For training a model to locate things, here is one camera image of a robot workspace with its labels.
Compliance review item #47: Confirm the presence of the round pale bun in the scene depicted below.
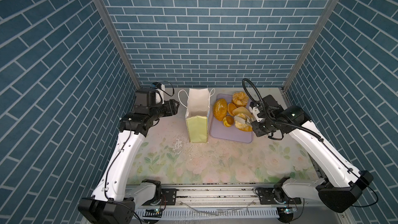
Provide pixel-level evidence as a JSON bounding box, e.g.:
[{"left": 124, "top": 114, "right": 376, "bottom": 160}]
[{"left": 235, "top": 119, "right": 253, "bottom": 132}]

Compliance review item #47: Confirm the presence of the triangular pastry bread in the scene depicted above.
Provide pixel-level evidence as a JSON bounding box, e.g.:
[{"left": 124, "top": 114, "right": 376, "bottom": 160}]
[{"left": 232, "top": 106, "right": 253, "bottom": 119}]

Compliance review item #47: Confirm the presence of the white and green paper bag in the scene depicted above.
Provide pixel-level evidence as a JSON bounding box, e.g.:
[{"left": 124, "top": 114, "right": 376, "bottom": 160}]
[{"left": 177, "top": 88, "right": 215, "bottom": 143}]

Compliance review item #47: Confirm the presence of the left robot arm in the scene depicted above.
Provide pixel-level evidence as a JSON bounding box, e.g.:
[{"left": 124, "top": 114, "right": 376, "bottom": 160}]
[{"left": 78, "top": 82, "right": 179, "bottom": 224}]

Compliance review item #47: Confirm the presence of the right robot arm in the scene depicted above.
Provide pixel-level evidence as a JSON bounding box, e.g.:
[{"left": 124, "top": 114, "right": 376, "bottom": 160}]
[{"left": 249, "top": 95, "right": 374, "bottom": 213}]

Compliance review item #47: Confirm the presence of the sugar-topped knotted bread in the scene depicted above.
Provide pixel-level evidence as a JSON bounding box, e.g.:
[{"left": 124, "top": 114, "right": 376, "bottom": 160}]
[{"left": 232, "top": 91, "right": 249, "bottom": 107}]

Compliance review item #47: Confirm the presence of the small yellow tart bread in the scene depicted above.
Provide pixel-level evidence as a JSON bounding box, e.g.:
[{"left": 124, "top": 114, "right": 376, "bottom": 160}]
[{"left": 222, "top": 116, "right": 234, "bottom": 127}]

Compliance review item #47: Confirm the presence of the large oval brown bread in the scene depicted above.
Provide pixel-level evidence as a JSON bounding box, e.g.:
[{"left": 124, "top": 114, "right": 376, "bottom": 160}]
[{"left": 213, "top": 98, "right": 228, "bottom": 121}]

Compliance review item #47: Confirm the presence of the small round orange bun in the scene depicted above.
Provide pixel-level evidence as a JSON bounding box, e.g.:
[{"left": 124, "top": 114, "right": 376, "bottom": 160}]
[{"left": 227, "top": 102, "right": 237, "bottom": 116}]

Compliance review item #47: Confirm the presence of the lilac plastic tray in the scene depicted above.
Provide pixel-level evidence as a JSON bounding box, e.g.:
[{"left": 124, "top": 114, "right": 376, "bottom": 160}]
[{"left": 209, "top": 113, "right": 254, "bottom": 144}]

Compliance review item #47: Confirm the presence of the floral table mat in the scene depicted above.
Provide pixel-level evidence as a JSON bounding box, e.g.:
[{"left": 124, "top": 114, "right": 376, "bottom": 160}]
[{"left": 127, "top": 105, "right": 318, "bottom": 185}]

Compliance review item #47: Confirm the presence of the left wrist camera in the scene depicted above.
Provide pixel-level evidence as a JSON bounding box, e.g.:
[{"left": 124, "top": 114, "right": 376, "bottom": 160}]
[{"left": 150, "top": 81, "right": 175, "bottom": 104}]

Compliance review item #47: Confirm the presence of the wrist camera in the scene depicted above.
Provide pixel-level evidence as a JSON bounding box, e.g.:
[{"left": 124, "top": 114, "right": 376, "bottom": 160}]
[
  {"left": 150, "top": 81, "right": 175, "bottom": 104},
  {"left": 249, "top": 103, "right": 264, "bottom": 122}
]

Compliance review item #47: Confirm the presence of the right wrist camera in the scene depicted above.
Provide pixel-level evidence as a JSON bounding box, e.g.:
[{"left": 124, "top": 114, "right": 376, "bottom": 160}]
[{"left": 249, "top": 103, "right": 264, "bottom": 122}]

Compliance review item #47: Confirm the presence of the black corrugated cable hose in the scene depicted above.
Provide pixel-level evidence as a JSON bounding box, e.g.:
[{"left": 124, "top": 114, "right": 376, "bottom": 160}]
[{"left": 241, "top": 78, "right": 324, "bottom": 141}]

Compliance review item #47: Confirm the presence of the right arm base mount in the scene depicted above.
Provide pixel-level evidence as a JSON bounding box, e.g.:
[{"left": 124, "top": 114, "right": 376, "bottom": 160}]
[{"left": 254, "top": 177, "right": 302, "bottom": 205}]

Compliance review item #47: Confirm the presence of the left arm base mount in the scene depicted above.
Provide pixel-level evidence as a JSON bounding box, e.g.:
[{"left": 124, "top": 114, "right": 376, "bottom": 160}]
[{"left": 140, "top": 179, "right": 177, "bottom": 205}]

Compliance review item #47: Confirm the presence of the aluminium corner post right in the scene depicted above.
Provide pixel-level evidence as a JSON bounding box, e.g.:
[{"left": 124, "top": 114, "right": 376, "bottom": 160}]
[{"left": 282, "top": 0, "right": 339, "bottom": 93}]

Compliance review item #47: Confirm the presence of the aluminium corner post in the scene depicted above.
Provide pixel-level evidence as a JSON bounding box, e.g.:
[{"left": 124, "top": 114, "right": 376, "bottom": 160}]
[
  {"left": 92, "top": 0, "right": 141, "bottom": 89},
  {"left": 282, "top": 0, "right": 339, "bottom": 93}
]

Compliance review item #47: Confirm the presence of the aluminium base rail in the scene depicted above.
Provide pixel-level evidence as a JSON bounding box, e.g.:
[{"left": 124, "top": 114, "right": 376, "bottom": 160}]
[{"left": 125, "top": 184, "right": 329, "bottom": 210}]

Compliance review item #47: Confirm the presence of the aluminium corner post left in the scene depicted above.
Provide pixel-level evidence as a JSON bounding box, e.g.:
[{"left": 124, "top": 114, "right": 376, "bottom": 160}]
[{"left": 92, "top": 0, "right": 141, "bottom": 89}]

